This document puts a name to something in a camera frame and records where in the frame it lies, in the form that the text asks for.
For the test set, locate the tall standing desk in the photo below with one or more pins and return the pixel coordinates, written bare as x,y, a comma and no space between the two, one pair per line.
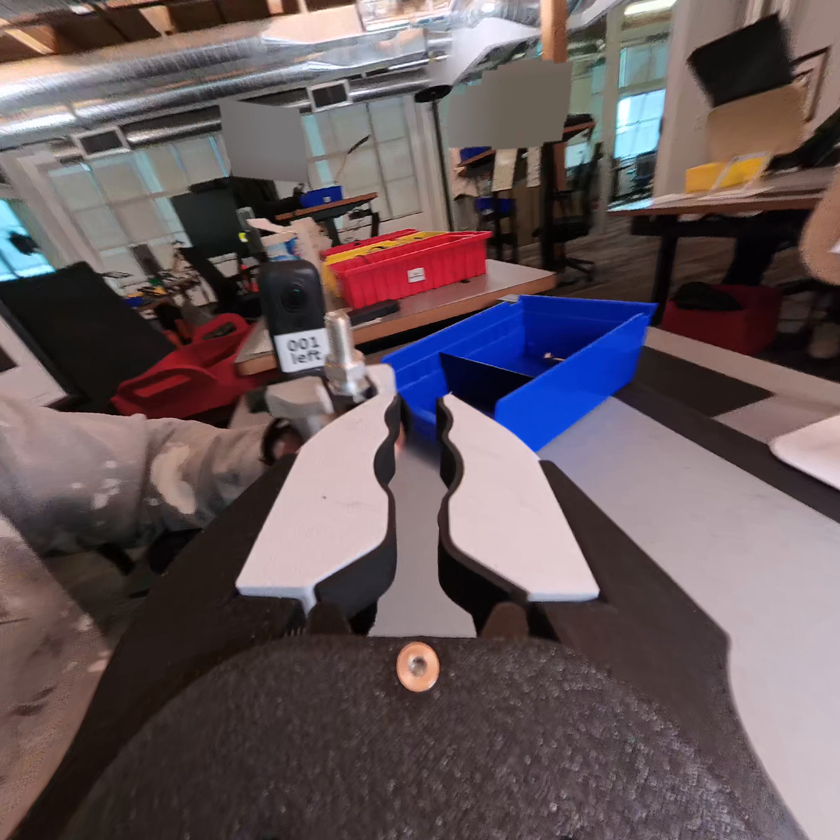
577,126

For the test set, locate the beige rounded board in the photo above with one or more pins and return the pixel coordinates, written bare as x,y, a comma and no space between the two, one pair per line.
754,124

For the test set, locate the small blue bin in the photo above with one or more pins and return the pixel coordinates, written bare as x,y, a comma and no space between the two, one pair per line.
321,197

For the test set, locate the black office chair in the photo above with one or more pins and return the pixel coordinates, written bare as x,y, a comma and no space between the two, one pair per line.
571,210
216,282

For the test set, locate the silver ceiling duct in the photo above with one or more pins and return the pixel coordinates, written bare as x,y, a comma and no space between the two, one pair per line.
131,85

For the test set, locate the blue plastic storage bin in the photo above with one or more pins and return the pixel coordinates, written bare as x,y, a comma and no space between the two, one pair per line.
577,387

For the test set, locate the wall marker frame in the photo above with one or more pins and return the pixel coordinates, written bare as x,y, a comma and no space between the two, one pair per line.
817,85

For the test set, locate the black bin divider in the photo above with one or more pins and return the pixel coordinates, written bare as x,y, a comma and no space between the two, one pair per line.
472,377

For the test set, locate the white rounded base plate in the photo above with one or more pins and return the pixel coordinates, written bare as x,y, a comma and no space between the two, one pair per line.
814,453

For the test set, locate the small yellow bin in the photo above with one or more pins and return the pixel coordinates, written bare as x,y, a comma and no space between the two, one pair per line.
702,178

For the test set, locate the red labelled plastic tray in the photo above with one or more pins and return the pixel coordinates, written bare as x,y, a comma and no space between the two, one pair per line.
380,279

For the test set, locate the ceiling air vent grille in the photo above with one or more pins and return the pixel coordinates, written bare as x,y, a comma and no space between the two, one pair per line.
329,95

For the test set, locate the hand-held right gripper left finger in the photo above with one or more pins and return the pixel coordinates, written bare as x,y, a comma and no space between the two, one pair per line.
321,525

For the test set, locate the person's left forearm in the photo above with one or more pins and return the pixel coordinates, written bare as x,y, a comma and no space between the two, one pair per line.
131,472

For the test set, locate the wooden support post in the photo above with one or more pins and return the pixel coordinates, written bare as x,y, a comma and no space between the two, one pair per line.
553,29

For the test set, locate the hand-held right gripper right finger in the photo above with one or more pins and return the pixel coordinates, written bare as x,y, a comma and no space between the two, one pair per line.
512,525

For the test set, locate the red fabric bag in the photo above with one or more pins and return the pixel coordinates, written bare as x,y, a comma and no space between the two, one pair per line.
741,328

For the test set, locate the black rectangular block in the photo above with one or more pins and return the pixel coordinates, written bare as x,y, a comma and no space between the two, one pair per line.
374,311

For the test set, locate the person's left hand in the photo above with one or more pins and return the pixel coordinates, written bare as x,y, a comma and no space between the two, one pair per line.
287,443

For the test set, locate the white cardboard carton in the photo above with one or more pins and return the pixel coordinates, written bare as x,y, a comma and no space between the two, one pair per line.
308,239

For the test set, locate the yellow plastic tray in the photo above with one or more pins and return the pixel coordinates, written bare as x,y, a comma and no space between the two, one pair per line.
333,279

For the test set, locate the wooden-topped work desk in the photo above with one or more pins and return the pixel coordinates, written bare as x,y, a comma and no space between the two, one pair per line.
722,200

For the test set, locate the dark green board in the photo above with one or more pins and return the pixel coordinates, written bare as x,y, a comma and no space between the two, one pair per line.
210,216

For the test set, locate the person's grey patterned sweatshirt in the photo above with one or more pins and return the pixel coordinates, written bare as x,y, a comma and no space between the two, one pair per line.
39,656

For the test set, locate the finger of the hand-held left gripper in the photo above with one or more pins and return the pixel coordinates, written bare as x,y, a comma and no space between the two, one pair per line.
295,401
380,379

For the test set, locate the black floor lamp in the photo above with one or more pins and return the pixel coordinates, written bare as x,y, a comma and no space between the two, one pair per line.
433,93

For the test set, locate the black light flag panel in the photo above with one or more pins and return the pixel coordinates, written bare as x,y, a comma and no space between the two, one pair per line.
741,62

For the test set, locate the grey desk with wood edge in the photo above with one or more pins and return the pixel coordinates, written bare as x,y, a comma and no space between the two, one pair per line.
499,285

